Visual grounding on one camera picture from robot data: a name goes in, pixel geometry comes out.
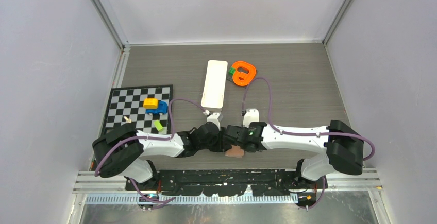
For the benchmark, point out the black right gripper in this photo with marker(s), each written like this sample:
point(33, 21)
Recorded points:
point(240, 126)

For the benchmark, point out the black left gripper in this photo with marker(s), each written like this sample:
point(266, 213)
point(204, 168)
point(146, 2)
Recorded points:
point(219, 147)

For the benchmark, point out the brown leather card holder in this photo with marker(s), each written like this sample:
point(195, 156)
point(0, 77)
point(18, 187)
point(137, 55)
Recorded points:
point(235, 152)

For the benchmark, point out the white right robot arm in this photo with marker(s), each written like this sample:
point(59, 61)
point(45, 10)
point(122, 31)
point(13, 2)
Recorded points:
point(337, 147)

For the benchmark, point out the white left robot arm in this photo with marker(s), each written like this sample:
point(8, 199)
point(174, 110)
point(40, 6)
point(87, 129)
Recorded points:
point(119, 151)

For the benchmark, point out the white plastic tray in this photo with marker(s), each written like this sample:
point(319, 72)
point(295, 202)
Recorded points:
point(214, 85)

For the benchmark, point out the green rectangular block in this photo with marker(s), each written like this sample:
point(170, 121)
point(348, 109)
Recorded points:
point(158, 125)

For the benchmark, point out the blue toy car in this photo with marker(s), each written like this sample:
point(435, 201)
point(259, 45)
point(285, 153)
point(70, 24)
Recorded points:
point(159, 108)

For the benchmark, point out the yellow toy brick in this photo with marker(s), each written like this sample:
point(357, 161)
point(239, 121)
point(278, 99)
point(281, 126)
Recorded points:
point(150, 103)

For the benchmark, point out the green small cube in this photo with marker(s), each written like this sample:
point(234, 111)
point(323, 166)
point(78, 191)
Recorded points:
point(231, 71)

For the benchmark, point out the cream chess pawn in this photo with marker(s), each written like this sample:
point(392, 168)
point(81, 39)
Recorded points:
point(127, 119)

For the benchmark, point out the black white chessboard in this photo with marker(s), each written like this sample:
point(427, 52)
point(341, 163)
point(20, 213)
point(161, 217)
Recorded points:
point(128, 102)

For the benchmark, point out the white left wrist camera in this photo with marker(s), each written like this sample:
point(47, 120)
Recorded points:
point(213, 120)

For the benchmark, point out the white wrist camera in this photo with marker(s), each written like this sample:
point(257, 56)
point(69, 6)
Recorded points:
point(213, 120)
point(250, 116)

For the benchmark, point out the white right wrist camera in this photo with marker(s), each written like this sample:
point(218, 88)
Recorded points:
point(250, 116)

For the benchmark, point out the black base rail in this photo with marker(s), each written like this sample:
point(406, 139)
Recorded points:
point(229, 182)

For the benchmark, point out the orange plastic ring toy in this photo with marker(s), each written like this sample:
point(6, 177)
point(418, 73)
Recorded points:
point(244, 74)

